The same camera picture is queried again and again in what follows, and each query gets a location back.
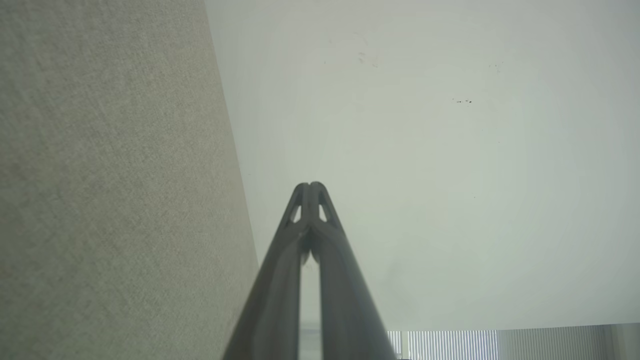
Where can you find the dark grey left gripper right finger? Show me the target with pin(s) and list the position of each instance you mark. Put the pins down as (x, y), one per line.
(345, 300)

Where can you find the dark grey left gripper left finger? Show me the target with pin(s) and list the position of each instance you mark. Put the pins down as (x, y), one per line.
(272, 300)

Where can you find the white vertical window blinds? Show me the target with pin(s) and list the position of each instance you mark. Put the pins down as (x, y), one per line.
(450, 345)

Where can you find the beige fabric panel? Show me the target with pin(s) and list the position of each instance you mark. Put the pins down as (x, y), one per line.
(110, 175)

